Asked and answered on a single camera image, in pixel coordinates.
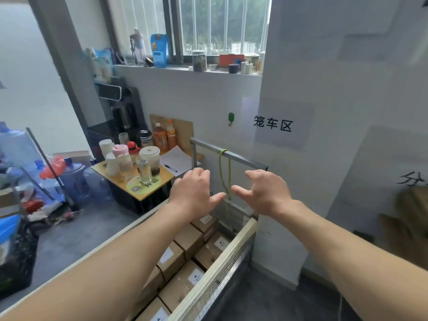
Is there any brown tea bottle white cap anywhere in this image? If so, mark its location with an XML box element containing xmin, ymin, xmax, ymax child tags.
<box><xmin>152</xmin><ymin>122</ymin><xmax>169</xmax><ymax>154</ymax></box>

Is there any clear glass jar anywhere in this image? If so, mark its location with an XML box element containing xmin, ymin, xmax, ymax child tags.
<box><xmin>135</xmin><ymin>156</ymin><xmax>153</xmax><ymax>185</ymax></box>

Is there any yellow-green rope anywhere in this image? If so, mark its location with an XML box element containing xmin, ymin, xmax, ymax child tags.
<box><xmin>219</xmin><ymin>149</ymin><xmax>232</xmax><ymax>202</ymax></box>

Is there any red lid bottle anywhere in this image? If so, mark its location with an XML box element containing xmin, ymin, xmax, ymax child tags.
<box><xmin>126</xmin><ymin>141</ymin><xmax>141</xmax><ymax>164</ymax></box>

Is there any heap of mixed rubbish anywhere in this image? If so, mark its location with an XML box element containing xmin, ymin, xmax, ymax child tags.
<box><xmin>20</xmin><ymin>197</ymin><xmax>84</xmax><ymax>228</ymax></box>

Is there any blue plastic box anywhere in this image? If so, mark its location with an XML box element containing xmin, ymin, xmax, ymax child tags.
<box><xmin>0</xmin><ymin>214</ymin><xmax>22</xmax><ymax>246</ymax></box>

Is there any blue water jug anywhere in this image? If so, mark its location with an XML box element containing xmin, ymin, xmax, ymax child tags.
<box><xmin>59</xmin><ymin>157</ymin><xmax>90</xmax><ymax>203</ymax></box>
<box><xmin>83</xmin><ymin>158</ymin><xmax>113</xmax><ymax>202</ymax></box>

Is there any clear bottle with strap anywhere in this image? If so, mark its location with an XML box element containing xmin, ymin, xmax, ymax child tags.
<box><xmin>129</xmin><ymin>28</ymin><xmax>147</xmax><ymax>66</ymax></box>

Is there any person's right forearm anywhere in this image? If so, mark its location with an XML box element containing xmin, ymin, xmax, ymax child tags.
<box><xmin>277</xmin><ymin>200</ymin><xmax>428</xmax><ymax>321</ymax></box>

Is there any small yellow table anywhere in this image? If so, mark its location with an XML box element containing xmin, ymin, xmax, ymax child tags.
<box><xmin>91</xmin><ymin>158</ymin><xmax>175</xmax><ymax>202</ymax></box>

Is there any large pale blue jug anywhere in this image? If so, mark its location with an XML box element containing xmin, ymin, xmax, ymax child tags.
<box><xmin>0</xmin><ymin>122</ymin><xmax>44</xmax><ymax>171</ymax></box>

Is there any black lid steel flask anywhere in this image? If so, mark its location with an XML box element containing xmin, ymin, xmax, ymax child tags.
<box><xmin>139</xmin><ymin>129</ymin><xmax>154</xmax><ymax>148</ymax></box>

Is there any aluminium-framed window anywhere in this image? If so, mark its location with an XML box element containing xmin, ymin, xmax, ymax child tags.
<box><xmin>107</xmin><ymin>0</ymin><xmax>272</xmax><ymax>66</ymax></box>

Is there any black water dispenser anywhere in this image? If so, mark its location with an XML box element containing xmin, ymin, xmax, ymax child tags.
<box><xmin>86</xmin><ymin>84</ymin><xmax>148</xmax><ymax>154</ymax></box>

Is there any metal wire cage cart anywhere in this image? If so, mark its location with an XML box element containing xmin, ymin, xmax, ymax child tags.
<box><xmin>0</xmin><ymin>137</ymin><xmax>269</xmax><ymax>321</ymax></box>

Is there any person's left hand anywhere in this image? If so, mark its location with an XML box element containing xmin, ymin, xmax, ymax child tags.
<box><xmin>168</xmin><ymin>167</ymin><xmax>227</xmax><ymax>223</ymax></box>

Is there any large labelled cardboard box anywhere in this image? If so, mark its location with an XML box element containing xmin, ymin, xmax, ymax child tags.
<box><xmin>193</xmin><ymin>232</ymin><xmax>231</xmax><ymax>271</ymax></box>
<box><xmin>159</xmin><ymin>260</ymin><xmax>205</xmax><ymax>313</ymax></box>
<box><xmin>135</xmin><ymin>297</ymin><xmax>171</xmax><ymax>321</ymax></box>

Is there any blue detergent bottle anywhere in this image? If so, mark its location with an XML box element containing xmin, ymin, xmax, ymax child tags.
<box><xmin>150</xmin><ymin>33</ymin><xmax>169</xmax><ymax>68</ymax></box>

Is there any person's right hand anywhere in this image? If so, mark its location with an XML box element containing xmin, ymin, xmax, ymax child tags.
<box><xmin>231</xmin><ymin>169</ymin><xmax>301</xmax><ymax>218</ymax></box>

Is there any grey wall socket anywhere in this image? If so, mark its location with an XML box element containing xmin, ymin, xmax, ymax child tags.
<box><xmin>353</xmin><ymin>229</ymin><xmax>375</xmax><ymax>243</ymax></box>

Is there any white lid drink cup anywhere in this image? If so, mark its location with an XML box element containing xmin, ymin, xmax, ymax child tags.
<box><xmin>139</xmin><ymin>146</ymin><xmax>161</xmax><ymax>177</ymax></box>

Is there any wall sign with black characters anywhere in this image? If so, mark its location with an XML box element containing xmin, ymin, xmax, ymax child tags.
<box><xmin>240</xmin><ymin>96</ymin><xmax>315</xmax><ymax>152</ymax></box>

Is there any black plastic crate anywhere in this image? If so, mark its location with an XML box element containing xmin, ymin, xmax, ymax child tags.
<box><xmin>0</xmin><ymin>217</ymin><xmax>40</xmax><ymax>301</ymax></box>

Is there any yellow-green round sticker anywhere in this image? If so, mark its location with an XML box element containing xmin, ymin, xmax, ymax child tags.
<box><xmin>126</xmin><ymin>173</ymin><xmax>164</xmax><ymax>195</ymax></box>

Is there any person's left forearm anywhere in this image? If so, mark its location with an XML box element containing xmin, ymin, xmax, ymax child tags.
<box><xmin>0</xmin><ymin>203</ymin><xmax>191</xmax><ymax>321</ymax></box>

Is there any red plastic object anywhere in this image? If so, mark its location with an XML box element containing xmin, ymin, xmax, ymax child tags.
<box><xmin>39</xmin><ymin>155</ymin><xmax>67</xmax><ymax>180</ymax></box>

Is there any dark lid glass jar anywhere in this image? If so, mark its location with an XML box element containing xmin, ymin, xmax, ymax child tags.
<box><xmin>191</xmin><ymin>49</ymin><xmax>208</xmax><ymax>72</ymax></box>

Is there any parcel with handwritten label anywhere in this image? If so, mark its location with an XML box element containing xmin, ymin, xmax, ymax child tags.
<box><xmin>132</xmin><ymin>265</ymin><xmax>165</xmax><ymax>311</ymax></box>

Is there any white plastic cup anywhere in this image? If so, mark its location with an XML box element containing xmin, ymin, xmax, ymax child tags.
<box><xmin>105</xmin><ymin>152</ymin><xmax>120</xmax><ymax>177</ymax></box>

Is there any white paper sheet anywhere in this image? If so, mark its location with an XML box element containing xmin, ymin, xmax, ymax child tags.
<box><xmin>160</xmin><ymin>145</ymin><xmax>201</xmax><ymax>177</ymax></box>

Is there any small parcel white label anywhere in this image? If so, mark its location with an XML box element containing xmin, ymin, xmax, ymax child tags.
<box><xmin>190</xmin><ymin>213</ymin><xmax>220</xmax><ymax>243</ymax></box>

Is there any orange drink bottle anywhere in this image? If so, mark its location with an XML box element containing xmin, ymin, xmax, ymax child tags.
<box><xmin>166</xmin><ymin>119</ymin><xmax>178</xmax><ymax>151</ymax></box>

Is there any parcel with long label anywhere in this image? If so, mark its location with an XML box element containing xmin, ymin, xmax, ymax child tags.
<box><xmin>156</xmin><ymin>241</ymin><xmax>186</xmax><ymax>283</ymax></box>

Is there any pale blue plastic bag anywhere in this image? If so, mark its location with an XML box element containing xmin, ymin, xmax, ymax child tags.
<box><xmin>86</xmin><ymin>47</ymin><xmax>116</xmax><ymax>85</ymax></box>

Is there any pink lid clear tumbler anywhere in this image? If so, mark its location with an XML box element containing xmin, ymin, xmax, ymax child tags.
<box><xmin>112</xmin><ymin>144</ymin><xmax>134</xmax><ymax>180</ymax></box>

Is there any pile of parcels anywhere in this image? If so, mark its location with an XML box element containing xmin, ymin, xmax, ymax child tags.
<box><xmin>379</xmin><ymin>187</ymin><xmax>428</xmax><ymax>268</ymax></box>

